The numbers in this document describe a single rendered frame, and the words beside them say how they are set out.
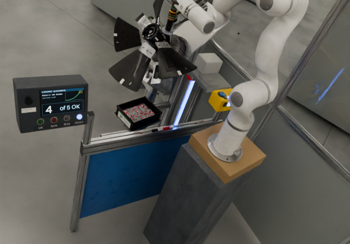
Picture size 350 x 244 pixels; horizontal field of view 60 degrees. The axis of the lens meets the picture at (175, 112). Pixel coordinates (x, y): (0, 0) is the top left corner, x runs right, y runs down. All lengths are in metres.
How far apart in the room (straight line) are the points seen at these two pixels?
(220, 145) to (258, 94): 0.36
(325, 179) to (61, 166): 1.87
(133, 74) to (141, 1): 2.55
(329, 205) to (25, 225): 1.90
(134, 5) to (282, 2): 3.41
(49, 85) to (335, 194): 1.63
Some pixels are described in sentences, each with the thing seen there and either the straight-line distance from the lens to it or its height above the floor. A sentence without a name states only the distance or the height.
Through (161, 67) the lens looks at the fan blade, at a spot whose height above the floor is 1.15.
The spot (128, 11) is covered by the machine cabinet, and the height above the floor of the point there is 0.26.
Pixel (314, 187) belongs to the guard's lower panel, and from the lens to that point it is 2.09.
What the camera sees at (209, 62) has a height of 0.97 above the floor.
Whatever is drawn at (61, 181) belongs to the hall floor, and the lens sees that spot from 2.47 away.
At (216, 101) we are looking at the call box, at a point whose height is 1.04.
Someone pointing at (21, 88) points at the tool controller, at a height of 1.25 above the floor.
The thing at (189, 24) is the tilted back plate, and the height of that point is 1.21.
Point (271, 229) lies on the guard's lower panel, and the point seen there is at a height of 0.24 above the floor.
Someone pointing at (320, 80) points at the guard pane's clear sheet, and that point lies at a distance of 1.95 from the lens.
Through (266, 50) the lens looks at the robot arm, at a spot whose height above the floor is 1.57.
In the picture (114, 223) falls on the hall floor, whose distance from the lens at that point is 2.32.
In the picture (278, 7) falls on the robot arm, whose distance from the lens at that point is 1.15.
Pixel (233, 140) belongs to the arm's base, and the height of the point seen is 1.11.
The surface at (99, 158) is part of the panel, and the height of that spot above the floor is 0.71.
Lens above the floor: 2.02
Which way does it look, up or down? 38 degrees down
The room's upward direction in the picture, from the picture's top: 21 degrees clockwise
